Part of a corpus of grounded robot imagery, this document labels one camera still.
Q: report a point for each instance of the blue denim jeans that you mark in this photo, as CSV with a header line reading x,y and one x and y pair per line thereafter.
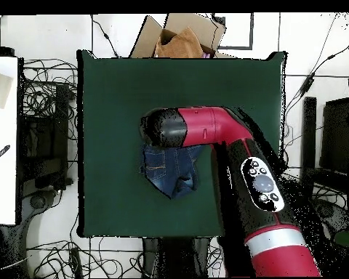
x,y
168,171

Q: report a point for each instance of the black rectangular frame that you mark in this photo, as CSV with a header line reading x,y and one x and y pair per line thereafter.
x,y
251,32

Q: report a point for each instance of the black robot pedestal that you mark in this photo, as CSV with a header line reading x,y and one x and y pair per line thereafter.
x,y
177,258

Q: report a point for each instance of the brown cardboard box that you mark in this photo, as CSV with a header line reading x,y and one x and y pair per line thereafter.
x,y
145,40

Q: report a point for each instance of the black power strip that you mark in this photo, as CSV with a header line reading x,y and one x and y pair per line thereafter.
x,y
75,261

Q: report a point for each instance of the purple cloth piece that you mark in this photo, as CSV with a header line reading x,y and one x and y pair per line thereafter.
x,y
206,55

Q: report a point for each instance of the black threaded rod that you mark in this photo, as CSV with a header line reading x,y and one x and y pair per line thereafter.
x,y
0,155

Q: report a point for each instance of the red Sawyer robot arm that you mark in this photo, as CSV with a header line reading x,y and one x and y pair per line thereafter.
x,y
218,125

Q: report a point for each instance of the dark green table cloth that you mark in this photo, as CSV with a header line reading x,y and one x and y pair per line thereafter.
x,y
119,101

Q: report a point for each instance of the white table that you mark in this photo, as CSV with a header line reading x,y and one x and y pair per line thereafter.
x,y
3,189

